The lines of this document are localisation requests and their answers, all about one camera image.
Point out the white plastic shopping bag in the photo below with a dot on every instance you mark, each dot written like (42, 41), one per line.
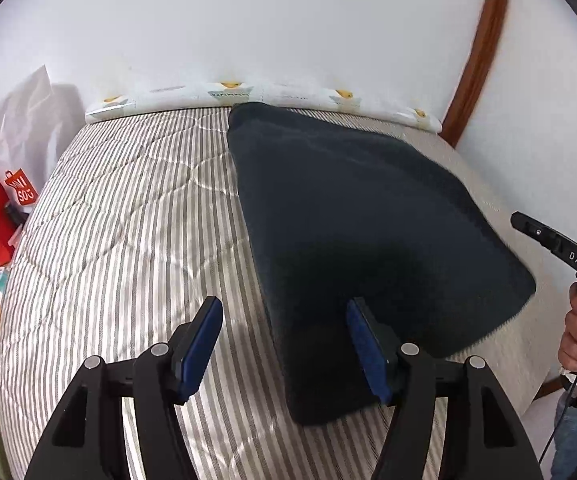
(28, 120)

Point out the patterned white pillow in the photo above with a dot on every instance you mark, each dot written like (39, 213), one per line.
(218, 92)

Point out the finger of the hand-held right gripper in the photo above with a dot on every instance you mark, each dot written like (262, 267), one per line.
(553, 242)

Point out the brown wooden door frame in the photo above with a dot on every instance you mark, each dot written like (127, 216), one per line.
(478, 60)

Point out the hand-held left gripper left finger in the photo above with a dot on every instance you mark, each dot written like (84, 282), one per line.
(199, 347)

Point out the black sweater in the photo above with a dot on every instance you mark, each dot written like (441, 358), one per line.
(343, 210)

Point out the grey striped mattress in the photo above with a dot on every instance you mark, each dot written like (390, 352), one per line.
(118, 235)

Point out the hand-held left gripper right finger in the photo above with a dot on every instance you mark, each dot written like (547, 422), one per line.
(368, 355)

